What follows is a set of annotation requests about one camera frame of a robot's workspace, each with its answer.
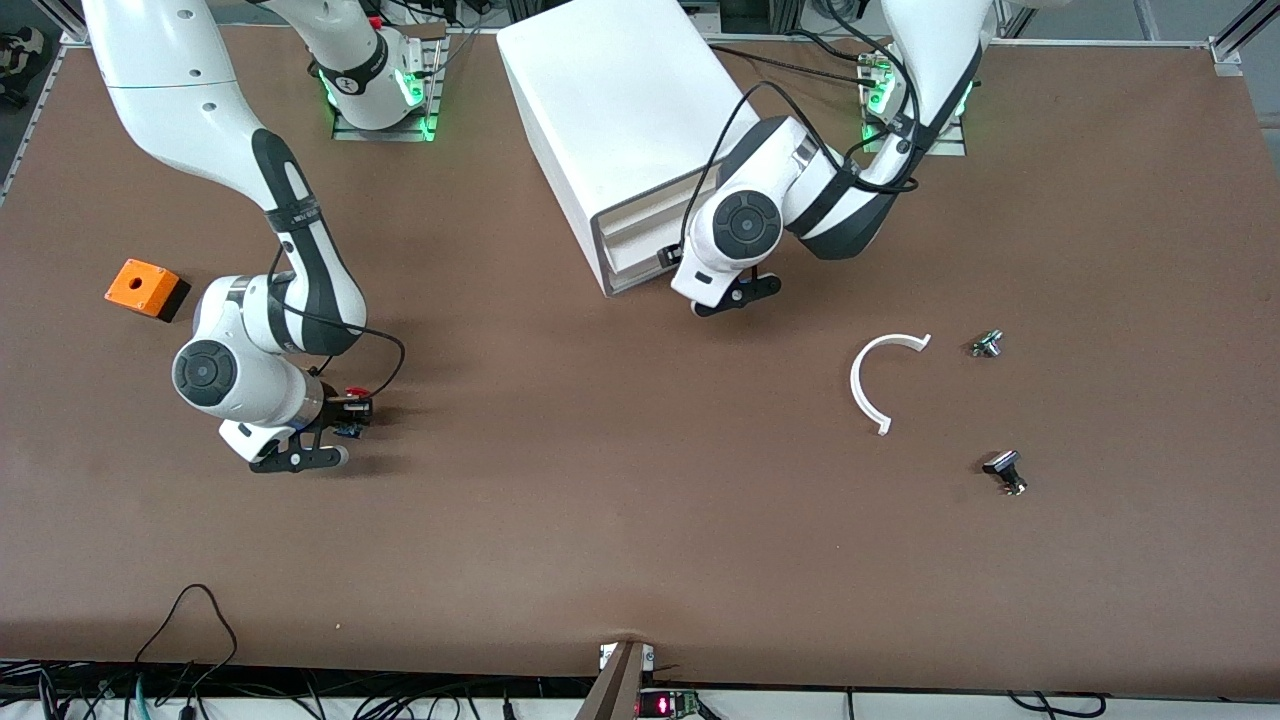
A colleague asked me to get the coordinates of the white curved plastic piece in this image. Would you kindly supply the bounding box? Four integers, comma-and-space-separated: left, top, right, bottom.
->
850, 333, 933, 437

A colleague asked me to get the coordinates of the circuit board with red display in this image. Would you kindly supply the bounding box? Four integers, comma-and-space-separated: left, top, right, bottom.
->
638, 688, 706, 720

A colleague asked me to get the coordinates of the dark bundled object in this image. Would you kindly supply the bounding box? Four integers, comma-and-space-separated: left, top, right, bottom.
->
0, 27, 46, 109

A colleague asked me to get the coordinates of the black right camera bracket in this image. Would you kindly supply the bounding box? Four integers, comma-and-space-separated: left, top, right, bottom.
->
248, 440, 339, 474

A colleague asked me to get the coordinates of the black camera bracket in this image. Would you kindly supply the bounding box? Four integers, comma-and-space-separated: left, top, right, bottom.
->
248, 440, 339, 474
693, 272, 782, 319

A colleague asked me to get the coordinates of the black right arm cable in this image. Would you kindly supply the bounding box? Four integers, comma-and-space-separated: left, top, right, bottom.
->
268, 245, 407, 403

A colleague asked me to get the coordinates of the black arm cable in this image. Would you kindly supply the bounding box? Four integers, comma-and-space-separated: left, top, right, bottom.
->
680, 80, 921, 251
268, 245, 407, 403

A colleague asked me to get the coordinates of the black left camera bracket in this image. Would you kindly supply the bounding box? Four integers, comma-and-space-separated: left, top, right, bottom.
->
693, 272, 782, 319

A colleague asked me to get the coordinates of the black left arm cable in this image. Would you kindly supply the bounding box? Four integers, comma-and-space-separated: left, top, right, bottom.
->
680, 80, 921, 251

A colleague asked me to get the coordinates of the thin black looped cable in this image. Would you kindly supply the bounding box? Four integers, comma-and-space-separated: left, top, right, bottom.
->
135, 584, 239, 691

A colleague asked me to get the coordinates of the black cable on table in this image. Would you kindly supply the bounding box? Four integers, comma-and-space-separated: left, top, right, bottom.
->
705, 43, 881, 91

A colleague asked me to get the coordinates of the orange button enclosure box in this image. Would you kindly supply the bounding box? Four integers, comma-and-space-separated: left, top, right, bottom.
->
104, 259, 192, 323

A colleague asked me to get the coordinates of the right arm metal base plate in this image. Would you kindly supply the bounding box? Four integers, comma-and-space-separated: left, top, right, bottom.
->
332, 20, 442, 143

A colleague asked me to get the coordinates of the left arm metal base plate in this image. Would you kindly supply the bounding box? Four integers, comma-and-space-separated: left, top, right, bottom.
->
862, 60, 968, 156

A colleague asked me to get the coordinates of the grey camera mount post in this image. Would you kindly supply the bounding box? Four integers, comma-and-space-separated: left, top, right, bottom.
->
575, 640, 656, 720

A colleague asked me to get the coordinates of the black push button switch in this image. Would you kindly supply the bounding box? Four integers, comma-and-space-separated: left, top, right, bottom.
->
981, 450, 1028, 497

